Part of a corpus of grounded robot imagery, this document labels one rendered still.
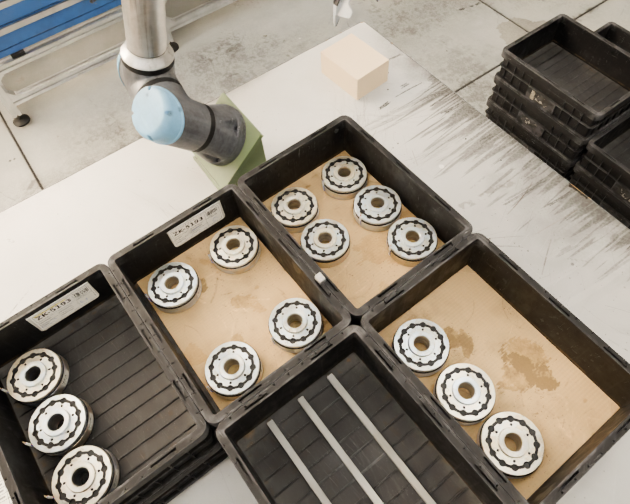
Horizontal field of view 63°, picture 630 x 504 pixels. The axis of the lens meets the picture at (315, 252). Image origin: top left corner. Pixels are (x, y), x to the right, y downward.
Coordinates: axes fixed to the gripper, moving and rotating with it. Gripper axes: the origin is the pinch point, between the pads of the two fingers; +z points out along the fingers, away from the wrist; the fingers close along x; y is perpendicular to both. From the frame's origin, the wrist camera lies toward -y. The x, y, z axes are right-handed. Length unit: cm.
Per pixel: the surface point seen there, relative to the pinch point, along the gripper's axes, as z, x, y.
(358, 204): 5, -38, 44
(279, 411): 8, -78, 67
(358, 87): 16.5, -5.6, 8.0
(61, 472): 5, -112, 51
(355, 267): 8, -48, 54
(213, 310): 8, -76, 42
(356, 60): 13.6, -0.9, 1.9
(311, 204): 5, -46, 37
